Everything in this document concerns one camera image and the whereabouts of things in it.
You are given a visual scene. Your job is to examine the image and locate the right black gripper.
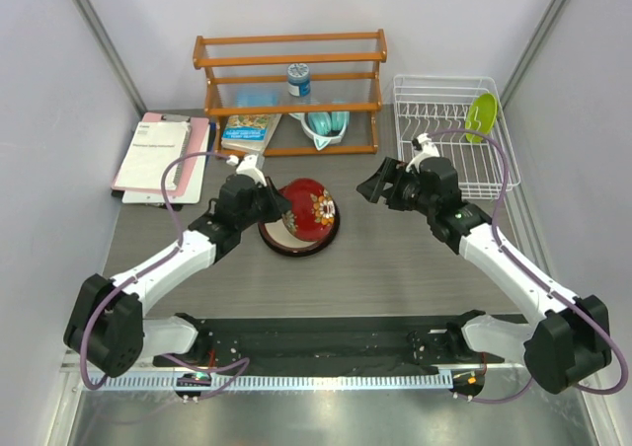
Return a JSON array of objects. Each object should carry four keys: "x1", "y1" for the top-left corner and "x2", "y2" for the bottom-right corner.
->
[{"x1": 357, "y1": 157, "x2": 436, "y2": 217}]

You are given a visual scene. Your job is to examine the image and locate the red rimmed grey plate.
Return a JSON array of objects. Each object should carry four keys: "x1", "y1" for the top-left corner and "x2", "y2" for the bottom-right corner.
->
[{"x1": 258, "y1": 212, "x2": 341, "y2": 258}]

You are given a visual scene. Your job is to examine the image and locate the brown rimmed cream plate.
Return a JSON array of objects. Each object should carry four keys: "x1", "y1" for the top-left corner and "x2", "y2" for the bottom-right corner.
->
[{"x1": 258, "y1": 214, "x2": 341, "y2": 259}]

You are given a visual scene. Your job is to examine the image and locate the dark patterned plate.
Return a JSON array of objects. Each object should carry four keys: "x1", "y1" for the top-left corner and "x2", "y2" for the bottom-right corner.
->
[{"x1": 280, "y1": 178, "x2": 337, "y2": 242}]

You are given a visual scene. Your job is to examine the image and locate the green plate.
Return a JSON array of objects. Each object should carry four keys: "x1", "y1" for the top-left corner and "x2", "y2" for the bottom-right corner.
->
[{"x1": 465, "y1": 93, "x2": 498, "y2": 144}]

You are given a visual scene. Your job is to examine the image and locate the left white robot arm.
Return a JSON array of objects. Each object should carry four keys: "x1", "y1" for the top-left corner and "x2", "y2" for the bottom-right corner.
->
[{"x1": 63, "y1": 175, "x2": 291, "y2": 378}]

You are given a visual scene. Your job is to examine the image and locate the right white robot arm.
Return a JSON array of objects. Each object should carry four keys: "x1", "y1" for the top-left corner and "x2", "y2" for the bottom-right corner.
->
[{"x1": 356, "y1": 157, "x2": 612, "y2": 394}]

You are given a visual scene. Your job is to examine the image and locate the orange wooden shelf rack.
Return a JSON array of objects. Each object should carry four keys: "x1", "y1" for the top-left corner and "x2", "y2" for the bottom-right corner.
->
[{"x1": 193, "y1": 29, "x2": 388, "y2": 156}]

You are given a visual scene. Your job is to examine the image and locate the blue paperback book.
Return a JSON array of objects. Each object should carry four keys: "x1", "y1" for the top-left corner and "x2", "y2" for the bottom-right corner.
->
[{"x1": 221, "y1": 113, "x2": 281, "y2": 154}]

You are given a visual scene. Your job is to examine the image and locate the teal cat ear headphones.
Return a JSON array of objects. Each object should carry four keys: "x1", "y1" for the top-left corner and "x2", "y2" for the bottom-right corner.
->
[{"x1": 290, "y1": 111, "x2": 351, "y2": 151}]

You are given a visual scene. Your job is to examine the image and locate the white board under folder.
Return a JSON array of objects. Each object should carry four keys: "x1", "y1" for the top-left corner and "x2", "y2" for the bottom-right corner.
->
[{"x1": 119, "y1": 169, "x2": 208, "y2": 206}]

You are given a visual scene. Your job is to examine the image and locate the light blue box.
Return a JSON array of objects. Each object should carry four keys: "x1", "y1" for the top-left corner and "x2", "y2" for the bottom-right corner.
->
[{"x1": 235, "y1": 90, "x2": 278, "y2": 108}]

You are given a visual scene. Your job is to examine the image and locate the pink folder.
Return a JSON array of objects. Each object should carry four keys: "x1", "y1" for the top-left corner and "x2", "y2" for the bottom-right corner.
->
[{"x1": 111, "y1": 112, "x2": 210, "y2": 204}]

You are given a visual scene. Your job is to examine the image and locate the blue lidded jar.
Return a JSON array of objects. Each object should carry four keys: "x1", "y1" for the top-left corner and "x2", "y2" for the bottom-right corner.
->
[{"x1": 286, "y1": 63, "x2": 311, "y2": 97}]

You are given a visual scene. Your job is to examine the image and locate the white spiral manual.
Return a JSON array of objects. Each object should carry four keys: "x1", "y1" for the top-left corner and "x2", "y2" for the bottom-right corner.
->
[{"x1": 113, "y1": 120, "x2": 192, "y2": 190}]

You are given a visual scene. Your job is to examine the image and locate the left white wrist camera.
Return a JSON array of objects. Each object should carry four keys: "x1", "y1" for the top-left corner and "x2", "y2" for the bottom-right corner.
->
[{"x1": 226, "y1": 153, "x2": 268, "y2": 186}]

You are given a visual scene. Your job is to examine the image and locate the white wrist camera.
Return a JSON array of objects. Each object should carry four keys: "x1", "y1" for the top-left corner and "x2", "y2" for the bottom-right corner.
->
[
  {"x1": 407, "y1": 133, "x2": 439, "y2": 172},
  {"x1": 226, "y1": 153, "x2": 268, "y2": 186}
]

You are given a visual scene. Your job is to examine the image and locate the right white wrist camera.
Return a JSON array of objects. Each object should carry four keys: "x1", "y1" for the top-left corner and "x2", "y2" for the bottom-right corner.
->
[{"x1": 407, "y1": 133, "x2": 439, "y2": 172}]

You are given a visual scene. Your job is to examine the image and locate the white wire dish rack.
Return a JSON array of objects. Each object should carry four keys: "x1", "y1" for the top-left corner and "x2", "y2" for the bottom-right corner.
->
[{"x1": 393, "y1": 74, "x2": 520, "y2": 200}]

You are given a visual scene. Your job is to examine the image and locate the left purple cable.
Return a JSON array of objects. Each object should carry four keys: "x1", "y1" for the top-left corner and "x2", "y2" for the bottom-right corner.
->
[{"x1": 78, "y1": 151, "x2": 240, "y2": 391}]

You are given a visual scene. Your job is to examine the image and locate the purple cable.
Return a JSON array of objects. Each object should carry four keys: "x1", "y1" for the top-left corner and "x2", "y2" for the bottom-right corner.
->
[
  {"x1": 78, "y1": 151, "x2": 240, "y2": 391},
  {"x1": 427, "y1": 128, "x2": 624, "y2": 404}
]

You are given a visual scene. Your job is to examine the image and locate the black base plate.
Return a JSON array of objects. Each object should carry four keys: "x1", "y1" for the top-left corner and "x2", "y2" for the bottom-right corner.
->
[{"x1": 152, "y1": 310, "x2": 506, "y2": 368}]

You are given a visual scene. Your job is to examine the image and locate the white slotted cable duct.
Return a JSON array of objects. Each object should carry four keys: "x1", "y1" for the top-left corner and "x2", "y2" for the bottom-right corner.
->
[{"x1": 101, "y1": 371, "x2": 453, "y2": 392}]

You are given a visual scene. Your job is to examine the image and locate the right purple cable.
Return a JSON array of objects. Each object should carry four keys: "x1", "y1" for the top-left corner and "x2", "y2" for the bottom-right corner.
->
[{"x1": 427, "y1": 128, "x2": 624, "y2": 404}]

